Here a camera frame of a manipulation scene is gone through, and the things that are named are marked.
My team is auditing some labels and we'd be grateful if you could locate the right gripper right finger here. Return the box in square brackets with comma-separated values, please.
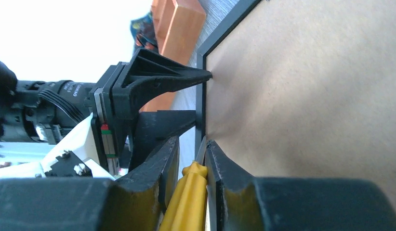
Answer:
[205, 140, 396, 231]

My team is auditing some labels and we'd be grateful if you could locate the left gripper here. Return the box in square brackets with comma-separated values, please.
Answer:
[84, 49, 212, 176]

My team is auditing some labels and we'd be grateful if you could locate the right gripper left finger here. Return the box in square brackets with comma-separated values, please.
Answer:
[0, 136, 179, 231]

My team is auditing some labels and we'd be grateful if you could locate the yellow handled screwdriver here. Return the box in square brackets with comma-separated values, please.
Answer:
[159, 136, 208, 231]

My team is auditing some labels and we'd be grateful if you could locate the black picture frame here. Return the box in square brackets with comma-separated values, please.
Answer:
[206, 0, 396, 210]

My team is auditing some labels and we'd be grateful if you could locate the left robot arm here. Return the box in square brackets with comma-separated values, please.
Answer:
[0, 49, 212, 175]

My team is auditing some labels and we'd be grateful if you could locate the orange wooden divided tray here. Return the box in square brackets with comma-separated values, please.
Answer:
[141, 0, 207, 113]

